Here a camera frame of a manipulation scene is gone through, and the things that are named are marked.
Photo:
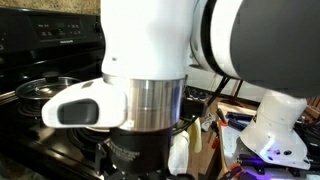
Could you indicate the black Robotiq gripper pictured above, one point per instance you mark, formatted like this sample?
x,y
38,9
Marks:
x,y
140,150

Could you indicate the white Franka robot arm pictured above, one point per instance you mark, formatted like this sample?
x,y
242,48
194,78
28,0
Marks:
x,y
150,50

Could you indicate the white towel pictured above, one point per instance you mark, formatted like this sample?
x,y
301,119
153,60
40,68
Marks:
x,y
179,153

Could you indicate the white sneaker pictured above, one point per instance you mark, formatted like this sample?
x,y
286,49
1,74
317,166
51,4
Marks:
x,y
208,121

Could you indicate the dark sneaker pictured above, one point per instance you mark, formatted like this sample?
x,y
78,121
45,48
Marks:
x,y
203,96
194,93

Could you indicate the black orange clamp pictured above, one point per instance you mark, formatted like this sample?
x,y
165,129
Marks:
x,y
221,117
235,170

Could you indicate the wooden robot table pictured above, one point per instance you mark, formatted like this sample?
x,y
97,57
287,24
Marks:
x,y
230,140

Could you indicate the glass lid with black knob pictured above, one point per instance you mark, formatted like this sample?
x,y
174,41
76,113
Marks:
x,y
43,88

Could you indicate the small steel pan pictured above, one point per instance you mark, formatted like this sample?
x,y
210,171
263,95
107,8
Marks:
x,y
25,96

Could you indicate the black electric stove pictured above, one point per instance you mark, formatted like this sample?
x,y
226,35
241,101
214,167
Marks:
x,y
33,50

